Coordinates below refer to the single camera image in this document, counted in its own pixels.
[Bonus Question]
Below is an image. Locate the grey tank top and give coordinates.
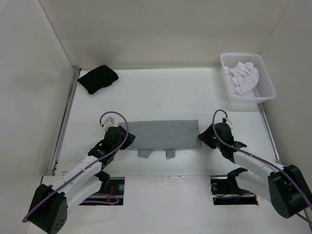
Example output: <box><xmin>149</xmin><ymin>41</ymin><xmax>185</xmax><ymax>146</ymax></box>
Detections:
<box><xmin>126</xmin><ymin>119</ymin><xmax>202</xmax><ymax>159</ymax></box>

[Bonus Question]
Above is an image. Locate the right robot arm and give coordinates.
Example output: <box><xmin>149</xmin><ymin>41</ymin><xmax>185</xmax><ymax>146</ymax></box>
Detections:
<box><xmin>198</xmin><ymin>122</ymin><xmax>312</xmax><ymax>218</ymax></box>

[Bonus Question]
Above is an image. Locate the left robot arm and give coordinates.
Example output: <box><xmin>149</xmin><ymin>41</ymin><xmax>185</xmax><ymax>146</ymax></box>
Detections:
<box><xmin>22</xmin><ymin>126</ymin><xmax>136</xmax><ymax>234</ymax></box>

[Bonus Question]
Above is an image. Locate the crumpled pink tank top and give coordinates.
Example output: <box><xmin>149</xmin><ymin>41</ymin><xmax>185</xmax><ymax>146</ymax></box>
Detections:
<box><xmin>224</xmin><ymin>62</ymin><xmax>259</xmax><ymax>95</ymax></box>

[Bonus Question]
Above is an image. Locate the folded black tank top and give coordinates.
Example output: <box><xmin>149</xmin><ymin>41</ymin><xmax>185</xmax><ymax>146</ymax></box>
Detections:
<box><xmin>78</xmin><ymin>65</ymin><xmax>119</xmax><ymax>95</ymax></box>

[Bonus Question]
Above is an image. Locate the white plastic mesh basket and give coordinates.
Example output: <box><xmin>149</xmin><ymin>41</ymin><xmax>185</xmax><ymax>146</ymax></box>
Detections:
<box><xmin>220</xmin><ymin>53</ymin><xmax>276</xmax><ymax>104</ymax></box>

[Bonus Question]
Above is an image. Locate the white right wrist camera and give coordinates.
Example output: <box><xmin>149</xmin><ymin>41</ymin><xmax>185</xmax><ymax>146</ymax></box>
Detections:
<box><xmin>222</xmin><ymin>117</ymin><xmax>233</xmax><ymax>127</ymax></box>

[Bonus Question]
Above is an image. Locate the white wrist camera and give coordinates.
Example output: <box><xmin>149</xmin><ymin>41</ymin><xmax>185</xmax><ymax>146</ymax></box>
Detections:
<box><xmin>222</xmin><ymin>117</ymin><xmax>233</xmax><ymax>127</ymax></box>
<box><xmin>100</xmin><ymin>117</ymin><xmax>115</xmax><ymax>131</ymax></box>

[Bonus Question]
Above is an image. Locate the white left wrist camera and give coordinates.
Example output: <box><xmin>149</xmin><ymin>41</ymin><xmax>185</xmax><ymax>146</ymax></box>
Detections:
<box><xmin>100</xmin><ymin>117</ymin><xmax>115</xmax><ymax>131</ymax></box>

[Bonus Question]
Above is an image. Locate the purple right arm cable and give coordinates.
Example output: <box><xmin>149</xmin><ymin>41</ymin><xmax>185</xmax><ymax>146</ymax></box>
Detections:
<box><xmin>212</xmin><ymin>109</ymin><xmax>312</xmax><ymax>224</ymax></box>

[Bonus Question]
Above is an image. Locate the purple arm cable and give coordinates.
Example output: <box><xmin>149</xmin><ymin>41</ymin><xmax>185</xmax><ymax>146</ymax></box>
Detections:
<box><xmin>212</xmin><ymin>109</ymin><xmax>312</xmax><ymax>224</ymax></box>
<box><xmin>21</xmin><ymin>111</ymin><xmax>130</xmax><ymax>223</ymax></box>

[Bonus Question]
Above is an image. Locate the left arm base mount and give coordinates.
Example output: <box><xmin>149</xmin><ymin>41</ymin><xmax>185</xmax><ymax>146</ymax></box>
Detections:
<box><xmin>80</xmin><ymin>171</ymin><xmax>125</xmax><ymax>206</ymax></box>

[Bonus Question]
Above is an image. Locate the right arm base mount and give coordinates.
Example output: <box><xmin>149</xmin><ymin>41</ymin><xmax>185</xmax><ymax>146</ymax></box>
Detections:
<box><xmin>210</xmin><ymin>168</ymin><xmax>258</xmax><ymax>205</ymax></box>

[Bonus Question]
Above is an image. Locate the left aluminium table rail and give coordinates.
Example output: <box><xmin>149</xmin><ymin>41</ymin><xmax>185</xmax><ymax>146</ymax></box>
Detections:
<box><xmin>49</xmin><ymin>65</ymin><xmax>81</xmax><ymax>176</ymax></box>

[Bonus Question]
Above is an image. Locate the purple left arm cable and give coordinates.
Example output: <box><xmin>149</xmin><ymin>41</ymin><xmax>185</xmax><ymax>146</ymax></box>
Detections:
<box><xmin>21</xmin><ymin>111</ymin><xmax>130</xmax><ymax>223</ymax></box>

